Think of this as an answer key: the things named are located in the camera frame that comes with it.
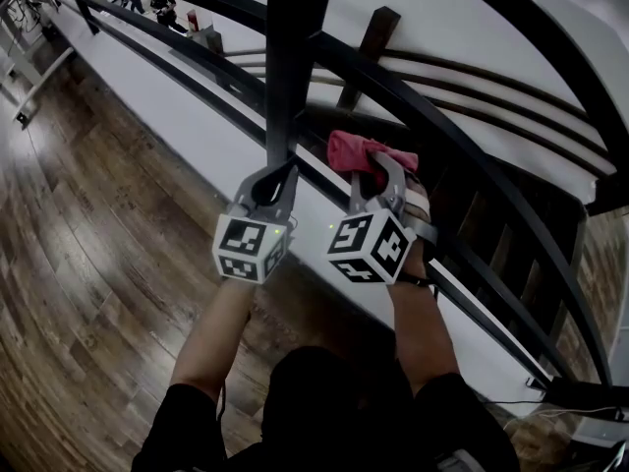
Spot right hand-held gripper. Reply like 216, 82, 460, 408
326, 150, 418, 285

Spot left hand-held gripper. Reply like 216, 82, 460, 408
211, 163, 301, 284

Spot red cloth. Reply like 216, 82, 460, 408
326, 129, 420, 176

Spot person's right forearm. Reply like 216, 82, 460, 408
385, 267, 463, 397

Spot person's left forearm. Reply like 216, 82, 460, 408
169, 277, 257, 402

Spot person's right hand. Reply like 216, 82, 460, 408
404, 174, 439, 275

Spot black wristband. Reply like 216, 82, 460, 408
395, 272, 440, 290

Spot dark wooden staircase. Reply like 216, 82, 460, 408
294, 105, 591, 363

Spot dark wooden stair rails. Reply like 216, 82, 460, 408
220, 49, 620, 181

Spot person's black clothing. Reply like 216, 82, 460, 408
130, 344, 522, 472

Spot grey waist bag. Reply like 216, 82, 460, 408
436, 449, 488, 472

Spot red top table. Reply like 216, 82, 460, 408
0, 0, 76, 130

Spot short dark wooden post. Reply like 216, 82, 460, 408
336, 6, 402, 112

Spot tall dark wooden post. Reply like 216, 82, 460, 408
584, 164, 629, 216

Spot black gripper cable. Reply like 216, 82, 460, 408
479, 394, 547, 408

